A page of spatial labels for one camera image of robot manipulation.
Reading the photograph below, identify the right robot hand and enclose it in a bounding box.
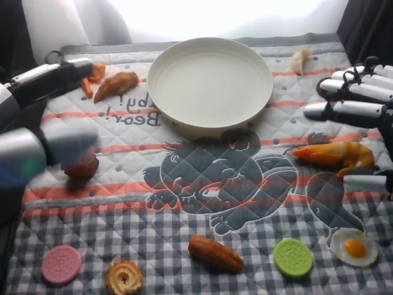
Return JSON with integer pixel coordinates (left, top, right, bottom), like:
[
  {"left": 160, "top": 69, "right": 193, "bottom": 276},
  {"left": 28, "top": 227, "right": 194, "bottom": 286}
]
[{"left": 303, "top": 56, "right": 393, "bottom": 200}]

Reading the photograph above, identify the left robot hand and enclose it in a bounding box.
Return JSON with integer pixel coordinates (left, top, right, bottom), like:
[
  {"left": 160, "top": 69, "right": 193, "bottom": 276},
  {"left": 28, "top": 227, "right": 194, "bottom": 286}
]
[{"left": 0, "top": 58, "right": 103, "bottom": 230}]

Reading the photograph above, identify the orange croissant toy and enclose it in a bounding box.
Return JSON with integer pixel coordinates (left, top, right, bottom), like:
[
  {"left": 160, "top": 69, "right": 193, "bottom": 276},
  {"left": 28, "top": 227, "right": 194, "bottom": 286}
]
[{"left": 290, "top": 141, "right": 376, "bottom": 178}]

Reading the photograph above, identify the brown toy meat chunk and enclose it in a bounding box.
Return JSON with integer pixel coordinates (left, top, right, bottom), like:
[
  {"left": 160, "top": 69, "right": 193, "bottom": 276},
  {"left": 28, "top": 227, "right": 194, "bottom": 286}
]
[{"left": 63, "top": 154, "right": 100, "bottom": 178}]

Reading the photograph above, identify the white round plate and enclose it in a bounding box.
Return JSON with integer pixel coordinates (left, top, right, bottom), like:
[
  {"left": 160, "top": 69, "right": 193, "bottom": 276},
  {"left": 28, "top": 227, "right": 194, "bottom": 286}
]
[{"left": 147, "top": 37, "right": 274, "bottom": 130}]

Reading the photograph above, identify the cream dumpling toy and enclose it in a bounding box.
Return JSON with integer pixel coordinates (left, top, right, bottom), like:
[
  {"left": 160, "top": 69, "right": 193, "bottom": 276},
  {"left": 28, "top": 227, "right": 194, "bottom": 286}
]
[{"left": 290, "top": 48, "right": 319, "bottom": 77}]

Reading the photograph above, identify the dark curtain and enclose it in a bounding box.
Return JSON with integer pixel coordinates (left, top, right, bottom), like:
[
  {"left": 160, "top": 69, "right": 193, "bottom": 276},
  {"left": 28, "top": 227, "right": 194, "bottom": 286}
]
[
  {"left": 0, "top": 0, "right": 39, "bottom": 82},
  {"left": 335, "top": 0, "right": 393, "bottom": 66}
]

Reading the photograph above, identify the brown chicken wing toy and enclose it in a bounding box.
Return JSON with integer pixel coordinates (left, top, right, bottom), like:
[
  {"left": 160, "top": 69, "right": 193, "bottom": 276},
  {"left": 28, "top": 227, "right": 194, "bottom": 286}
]
[{"left": 93, "top": 71, "right": 140, "bottom": 104}]

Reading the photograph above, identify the pink sandwich cookie toy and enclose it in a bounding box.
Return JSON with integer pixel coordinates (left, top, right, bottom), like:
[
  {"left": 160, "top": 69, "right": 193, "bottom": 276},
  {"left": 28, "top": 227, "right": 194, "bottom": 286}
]
[{"left": 41, "top": 245, "right": 82, "bottom": 285}]

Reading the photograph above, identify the fried egg toy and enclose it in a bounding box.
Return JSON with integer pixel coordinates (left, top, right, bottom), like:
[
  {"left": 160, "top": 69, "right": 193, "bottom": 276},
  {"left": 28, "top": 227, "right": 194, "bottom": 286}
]
[{"left": 330, "top": 228, "right": 379, "bottom": 267}]

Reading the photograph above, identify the green sandwich cookie toy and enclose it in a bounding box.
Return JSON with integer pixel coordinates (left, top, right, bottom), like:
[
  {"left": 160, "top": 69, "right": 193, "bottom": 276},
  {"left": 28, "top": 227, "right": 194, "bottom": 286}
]
[{"left": 273, "top": 238, "right": 314, "bottom": 278}]

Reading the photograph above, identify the yellow swirl cookie toy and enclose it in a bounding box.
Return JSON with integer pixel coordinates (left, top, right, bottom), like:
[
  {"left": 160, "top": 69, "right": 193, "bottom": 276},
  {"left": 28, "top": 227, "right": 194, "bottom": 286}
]
[{"left": 105, "top": 260, "right": 144, "bottom": 295}]

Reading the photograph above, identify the white curtain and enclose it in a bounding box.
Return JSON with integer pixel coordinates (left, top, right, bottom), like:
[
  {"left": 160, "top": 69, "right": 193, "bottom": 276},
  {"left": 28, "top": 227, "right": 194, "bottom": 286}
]
[{"left": 21, "top": 0, "right": 351, "bottom": 55}]

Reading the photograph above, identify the grey bear print quilt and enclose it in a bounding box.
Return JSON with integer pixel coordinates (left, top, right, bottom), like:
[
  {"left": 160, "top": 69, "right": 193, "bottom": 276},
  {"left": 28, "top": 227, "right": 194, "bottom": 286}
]
[{"left": 5, "top": 33, "right": 393, "bottom": 295}]

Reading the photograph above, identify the brown bread stick toy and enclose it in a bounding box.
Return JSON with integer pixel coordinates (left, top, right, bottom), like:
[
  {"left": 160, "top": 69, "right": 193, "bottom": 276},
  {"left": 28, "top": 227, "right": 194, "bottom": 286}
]
[{"left": 187, "top": 234, "right": 245, "bottom": 273}]

